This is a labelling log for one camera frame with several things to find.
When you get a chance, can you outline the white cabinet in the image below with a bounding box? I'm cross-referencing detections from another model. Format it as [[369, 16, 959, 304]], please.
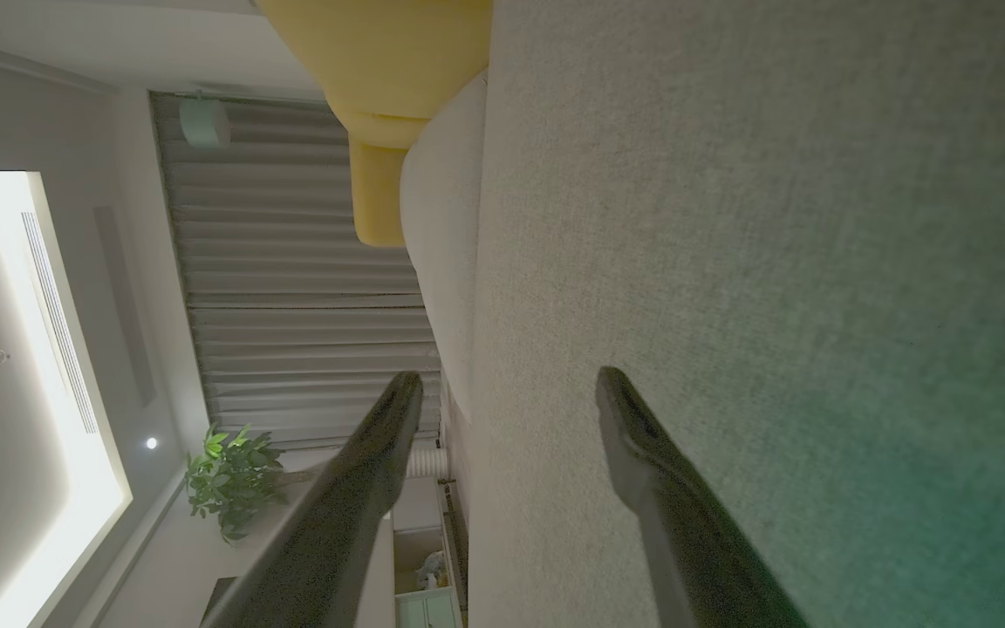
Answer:
[[393, 478, 468, 628]]

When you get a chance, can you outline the small grey toy figure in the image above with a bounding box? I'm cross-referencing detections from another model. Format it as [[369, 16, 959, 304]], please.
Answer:
[[415, 551, 448, 590]]

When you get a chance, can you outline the white ribbed plant pot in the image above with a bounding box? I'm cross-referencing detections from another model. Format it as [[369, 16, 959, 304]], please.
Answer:
[[407, 447, 449, 479]]

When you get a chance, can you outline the grey fabric sofa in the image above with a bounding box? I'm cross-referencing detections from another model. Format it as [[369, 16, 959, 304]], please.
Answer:
[[463, 0, 1005, 628]]

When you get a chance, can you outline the white linear ceiling vent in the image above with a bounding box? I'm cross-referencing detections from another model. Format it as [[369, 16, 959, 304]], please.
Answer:
[[21, 212, 99, 434]]

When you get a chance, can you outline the green potted plant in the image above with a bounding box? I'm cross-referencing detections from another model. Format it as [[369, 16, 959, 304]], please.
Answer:
[[186, 425, 407, 543]]

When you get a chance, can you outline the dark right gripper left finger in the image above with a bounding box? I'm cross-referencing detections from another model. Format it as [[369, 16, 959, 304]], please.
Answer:
[[202, 372, 423, 628]]

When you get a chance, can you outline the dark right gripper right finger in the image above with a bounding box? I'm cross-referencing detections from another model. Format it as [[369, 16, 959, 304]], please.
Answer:
[[596, 366, 809, 628]]

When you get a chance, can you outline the grey pleated curtain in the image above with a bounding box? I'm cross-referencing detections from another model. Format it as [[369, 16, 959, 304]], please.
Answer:
[[151, 92, 442, 450]]

